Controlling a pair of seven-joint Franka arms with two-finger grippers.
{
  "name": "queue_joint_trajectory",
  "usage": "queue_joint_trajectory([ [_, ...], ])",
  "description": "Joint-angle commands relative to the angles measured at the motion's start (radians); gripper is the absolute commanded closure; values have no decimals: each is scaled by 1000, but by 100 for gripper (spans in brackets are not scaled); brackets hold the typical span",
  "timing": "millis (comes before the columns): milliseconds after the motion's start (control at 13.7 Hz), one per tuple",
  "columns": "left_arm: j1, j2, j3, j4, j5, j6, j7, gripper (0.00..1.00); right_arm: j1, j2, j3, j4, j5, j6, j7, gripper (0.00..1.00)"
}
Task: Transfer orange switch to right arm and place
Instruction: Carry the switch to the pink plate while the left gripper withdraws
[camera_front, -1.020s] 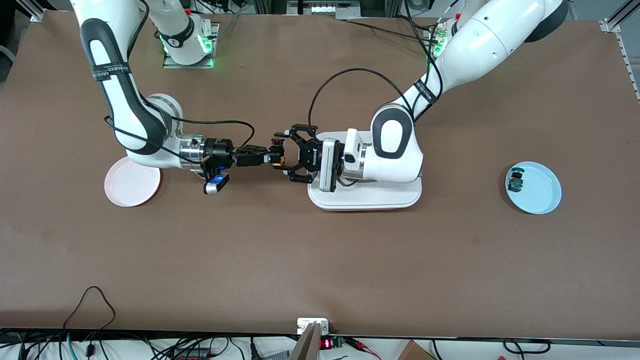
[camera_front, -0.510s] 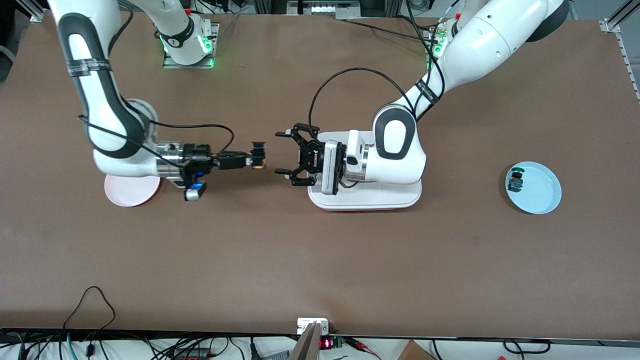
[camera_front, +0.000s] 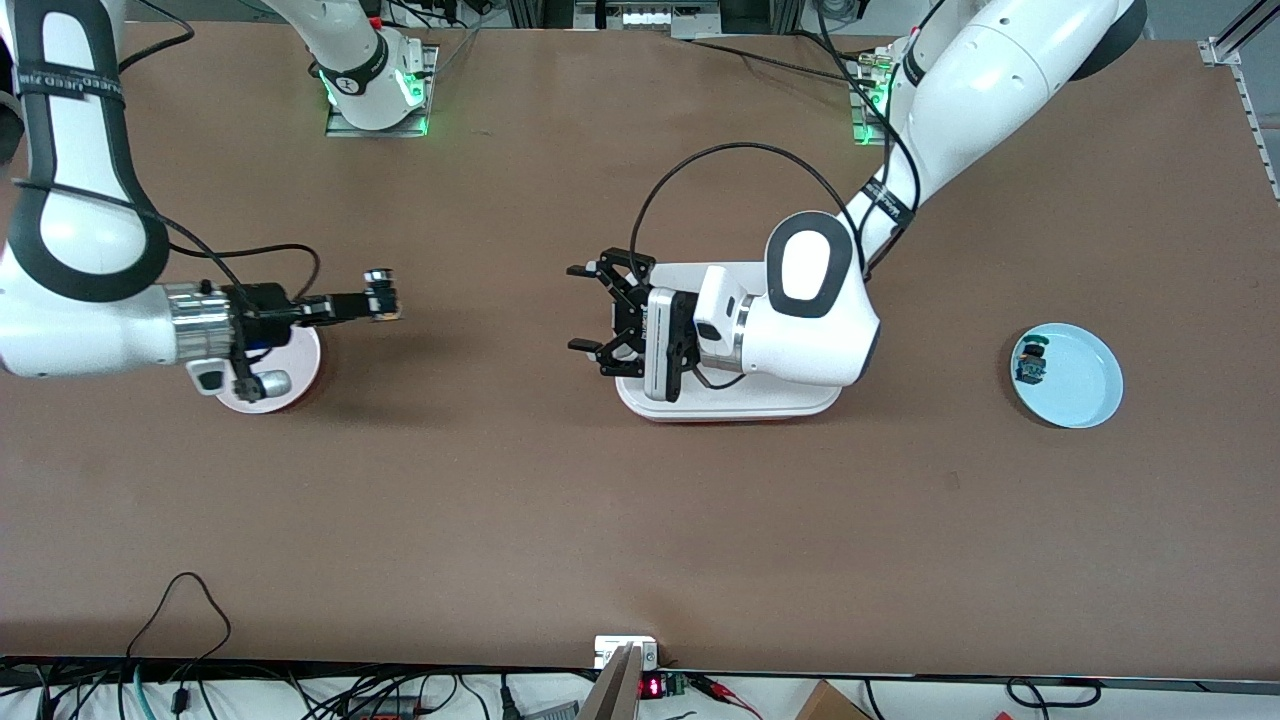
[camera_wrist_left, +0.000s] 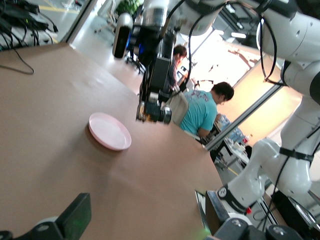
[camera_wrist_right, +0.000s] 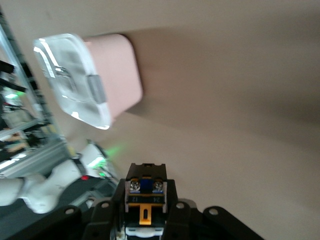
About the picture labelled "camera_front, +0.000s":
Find aluminium frame with white block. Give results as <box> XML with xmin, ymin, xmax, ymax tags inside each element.
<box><xmin>573</xmin><ymin>0</ymin><xmax>723</xmax><ymax>41</ymax></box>

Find orange switch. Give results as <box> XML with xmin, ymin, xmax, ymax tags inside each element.
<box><xmin>362</xmin><ymin>268</ymin><xmax>402</xmax><ymax>323</ymax></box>

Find grey metal bar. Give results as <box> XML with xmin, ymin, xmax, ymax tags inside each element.
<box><xmin>580</xmin><ymin>645</ymin><xmax>646</xmax><ymax>720</ymax></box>

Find white lunch box grey latches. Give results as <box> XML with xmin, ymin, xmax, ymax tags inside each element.
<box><xmin>615</xmin><ymin>262</ymin><xmax>846</xmax><ymax>423</ymax></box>

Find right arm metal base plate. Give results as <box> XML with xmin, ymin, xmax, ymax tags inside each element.
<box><xmin>325</xmin><ymin>45</ymin><xmax>439</xmax><ymax>138</ymax></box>

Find black looped table cable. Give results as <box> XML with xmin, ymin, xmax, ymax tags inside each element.
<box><xmin>125</xmin><ymin>572</ymin><xmax>233</xmax><ymax>691</ymax></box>

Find aluminium perforated rail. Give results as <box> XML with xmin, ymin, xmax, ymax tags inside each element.
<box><xmin>1200</xmin><ymin>0</ymin><xmax>1280</xmax><ymax>206</ymax></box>

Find small white edge device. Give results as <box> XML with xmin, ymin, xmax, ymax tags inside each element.
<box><xmin>594</xmin><ymin>636</ymin><xmax>659</xmax><ymax>669</ymax></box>

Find thin black base cable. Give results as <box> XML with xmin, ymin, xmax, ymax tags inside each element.
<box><xmin>690</xmin><ymin>30</ymin><xmax>881</xmax><ymax>86</ymax></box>

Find red clip wires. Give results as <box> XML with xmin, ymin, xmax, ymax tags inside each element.
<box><xmin>698</xmin><ymin>674</ymin><xmax>763</xmax><ymax>719</ymax></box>

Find brown cardboard box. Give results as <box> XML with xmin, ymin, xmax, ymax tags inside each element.
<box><xmin>795</xmin><ymin>680</ymin><xmax>873</xmax><ymax>720</ymax></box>

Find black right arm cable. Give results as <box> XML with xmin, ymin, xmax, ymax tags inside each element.
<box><xmin>10</xmin><ymin>178</ymin><xmax>323</xmax><ymax>301</ymax></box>

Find black coiled floor cable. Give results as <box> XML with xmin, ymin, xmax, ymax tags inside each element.
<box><xmin>1005</xmin><ymin>677</ymin><xmax>1103</xmax><ymax>709</ymax></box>

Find white round plate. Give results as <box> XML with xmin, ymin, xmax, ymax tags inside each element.
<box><xmin>215</xmin><ymin>325</ymin><xmax>323</xmax><ymax>415</ymax></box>

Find light blue round plate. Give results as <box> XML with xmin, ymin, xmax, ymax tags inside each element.
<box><xmin>1010</xmin><ymin>322</ymin><xmax>1124</xmax><ymax>429</ymax></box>

